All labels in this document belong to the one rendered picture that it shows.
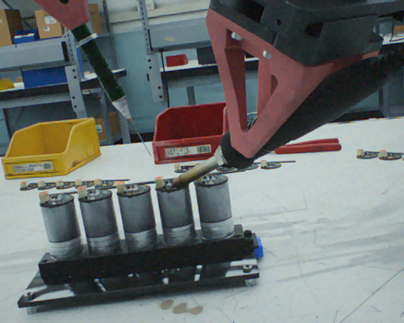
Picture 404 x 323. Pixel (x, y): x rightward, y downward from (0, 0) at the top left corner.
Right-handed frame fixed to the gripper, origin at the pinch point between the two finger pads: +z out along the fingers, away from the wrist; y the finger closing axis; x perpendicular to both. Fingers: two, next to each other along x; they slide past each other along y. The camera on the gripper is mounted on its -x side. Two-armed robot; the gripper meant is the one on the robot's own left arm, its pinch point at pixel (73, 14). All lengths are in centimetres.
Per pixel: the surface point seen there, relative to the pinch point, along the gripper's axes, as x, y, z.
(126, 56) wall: -6, 472, 18
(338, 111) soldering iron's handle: -9.3, -12.0, 10.5
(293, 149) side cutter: -14.8, 28.8, 24.6
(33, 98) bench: 51, 273, 8
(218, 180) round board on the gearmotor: -3.2, -0.4, 14.3
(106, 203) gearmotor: 4.6, 0.6, 12.1
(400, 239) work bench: -12.8, -2.2, 24.4
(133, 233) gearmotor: 3.9, 0.0, 14.8
